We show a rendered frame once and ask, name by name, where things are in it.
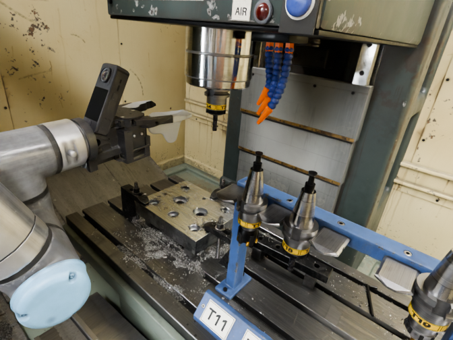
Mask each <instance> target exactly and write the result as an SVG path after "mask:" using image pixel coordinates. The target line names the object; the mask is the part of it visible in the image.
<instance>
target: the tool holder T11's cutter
mask: <svg viewBox="0 0 453 340"><path fill-rule="evenodd" d="M258 235H259V229H258V228H257V229H256V230H255V231H246V230H244V229H242V228H241V226H238V232H237V241H238V242H239V243H240V244H242V243H245V244H246V247H247V246H253V243H254V242H255V243H257V242H258Z"/></svg>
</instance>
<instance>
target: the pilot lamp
mask: <svg viewBox="0 0 453 340"><path fill-rule="evenodd" d="M268 14H269V7H268V5H267V4H266V3H260V4H259V5H258V6H257V8H256V10H255V15H256V18H257V19H258V20H260V21H262V20H265V19H266V18H267V17H268Z"/></svg>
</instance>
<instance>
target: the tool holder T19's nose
mask: <svg viewBox="0 0 453 340"><path fill-rule="evenodd" d="M404 325H405V327H406V329H407V331H408V332H409V335H410V336H411V337H412V338H413V339H414V340H434V339H435V337H437V334H438V333H436V332H432V331H429V330H427V329H424V328H423V327H422V326H420V325H419V324H417V323H416V322H415V321H414V320H413V319H412V317H411V315H410V314H409V315H408V316H407V318H405V320H404Z"/></svg>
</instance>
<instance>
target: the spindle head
mask: <svg viewBox="0 0 453 340"><path fill-rule="evenodd" d="M258 1H260V0H252V2H251V15H250V21H239V20H231V16H232V7H233V0H203V1H192V0H107V6H108V13H109V15H110V17H111V19H117V20H130V21H137V22H150V23H157V24H170V25H177V26H196V27H204V28H218V29H226V30H239V31H246V32H265V33H273V34H289V35H295V36H307V37H309V38H313V39H322V40H336V41H344V42H352V43H367V44H375V45H389V46H397V47H412V48H417V47H418V46H417V45H418V44H419V43H420V42H421V39H422V36H423V33H424V31H425V27H426V25H427V21H428V19H429V15H430V13H431V9H432V7H433V4H434V1H435V0H320V4H319V7H318V14H317V18H316V22H315V28H314V33H313V35H308V34H292V33H283V32H278V30H279V25H280V16H281V11H282V2H283V0H269V1H270V2H271V4H272V6H273V13H272V17H271V19H270V20H269V22H267V23H266V24H259V23H257V22H256V21H255V18H254V16H253V11H254V7H255V5H256V3H257V2H258Z"/></svg>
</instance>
